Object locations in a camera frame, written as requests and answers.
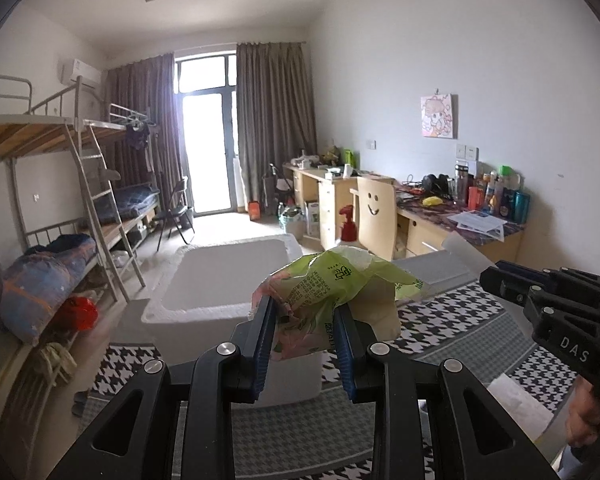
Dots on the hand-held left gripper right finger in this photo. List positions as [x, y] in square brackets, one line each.
[347, 357]

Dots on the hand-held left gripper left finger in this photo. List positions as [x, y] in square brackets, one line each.
[261, 352]

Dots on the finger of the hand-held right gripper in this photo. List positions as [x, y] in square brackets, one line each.
[522, 269]
[510, 287]

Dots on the green plastic packet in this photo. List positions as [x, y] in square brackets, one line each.
[330, 280]

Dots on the white foam box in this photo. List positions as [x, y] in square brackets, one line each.
[215, 280]

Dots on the person's right hand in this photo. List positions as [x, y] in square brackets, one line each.
[585, 412]

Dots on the white paper sheets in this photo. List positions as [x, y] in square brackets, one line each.
[477, 222]

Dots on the houndstooth tablecloth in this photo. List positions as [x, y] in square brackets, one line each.
[460, 330]

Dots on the white tissue sheet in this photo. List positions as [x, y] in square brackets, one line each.
[522, 402]

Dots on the row of toiletry bottles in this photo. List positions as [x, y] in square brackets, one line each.
[500, 195]

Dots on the wooden desk patterned top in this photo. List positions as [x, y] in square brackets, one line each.
[425, 240]

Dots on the yellow cloth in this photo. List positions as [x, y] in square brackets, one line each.
[432, 201]

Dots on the black headphones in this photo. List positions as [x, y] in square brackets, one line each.
[437, 184]

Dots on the white trash bin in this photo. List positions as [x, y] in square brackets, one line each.
[291, 225]

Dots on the white bottle red pump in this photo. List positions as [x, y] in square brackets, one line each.
[349, 225]

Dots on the wooden smiley chair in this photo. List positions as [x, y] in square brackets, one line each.
[377, 220]

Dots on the orange floor container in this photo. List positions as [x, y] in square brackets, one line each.
[255, 211]

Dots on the cardboard box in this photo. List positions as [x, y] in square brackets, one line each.
[312, 220]

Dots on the wooden desk with drawers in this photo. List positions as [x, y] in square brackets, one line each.
[330, 200]

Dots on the black folding chair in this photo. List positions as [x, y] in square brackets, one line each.
[177, 212]

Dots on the dark trolley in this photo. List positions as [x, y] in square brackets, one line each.
[279, 185]

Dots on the red plastic bag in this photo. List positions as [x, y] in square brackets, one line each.
[82, 312]

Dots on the blue bedding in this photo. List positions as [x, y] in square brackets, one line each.
[137, 200]

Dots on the green bottle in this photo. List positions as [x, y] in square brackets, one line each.
[348, 157]

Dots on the glass balcony door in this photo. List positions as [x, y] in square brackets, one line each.
[207, 150]

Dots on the metal bunk ladder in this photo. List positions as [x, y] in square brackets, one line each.
[102, 200]

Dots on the blue patterned quilt bundle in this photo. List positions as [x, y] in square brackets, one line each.
[45, 280]

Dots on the brown curtain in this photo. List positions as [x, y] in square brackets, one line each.
[145, 110]
[275, 120]

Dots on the dark hanging clothes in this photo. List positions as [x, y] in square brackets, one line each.
[137, 137]

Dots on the metal bunk bed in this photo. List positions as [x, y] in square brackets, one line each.
[10, 137]
[115, 127]

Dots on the white air conditioner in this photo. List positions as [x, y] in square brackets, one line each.
[80, 71]

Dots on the white wall switch panel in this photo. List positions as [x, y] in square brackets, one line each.
[466, 152]

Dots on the wall poster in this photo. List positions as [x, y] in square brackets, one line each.
[439, 116]

